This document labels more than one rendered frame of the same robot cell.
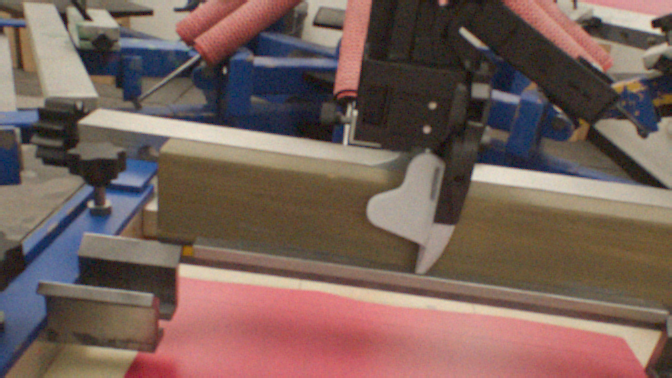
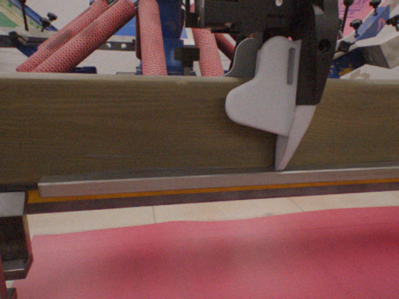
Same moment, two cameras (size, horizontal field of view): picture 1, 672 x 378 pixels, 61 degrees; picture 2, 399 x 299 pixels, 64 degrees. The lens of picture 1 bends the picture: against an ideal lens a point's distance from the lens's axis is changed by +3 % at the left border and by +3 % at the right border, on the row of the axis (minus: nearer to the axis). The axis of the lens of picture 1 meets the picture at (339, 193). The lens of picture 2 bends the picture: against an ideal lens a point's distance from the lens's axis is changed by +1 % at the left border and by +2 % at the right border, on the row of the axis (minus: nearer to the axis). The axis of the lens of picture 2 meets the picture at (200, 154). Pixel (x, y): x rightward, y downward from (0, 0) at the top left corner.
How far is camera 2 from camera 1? 0.20 m
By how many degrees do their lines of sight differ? 12
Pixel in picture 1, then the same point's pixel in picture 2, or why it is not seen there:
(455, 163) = (319, 25)
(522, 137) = not seen: hidden behind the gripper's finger
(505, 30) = not seen: outside the picture
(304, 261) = (167, 178)
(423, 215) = (282, 102)
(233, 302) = (95, 247)
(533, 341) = (357, 222)
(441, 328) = (286, 228)
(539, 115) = not seen: hidden behind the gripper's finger
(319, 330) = (185, 253)
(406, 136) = (258, 12)
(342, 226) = (198, 136)
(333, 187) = (184, 94)
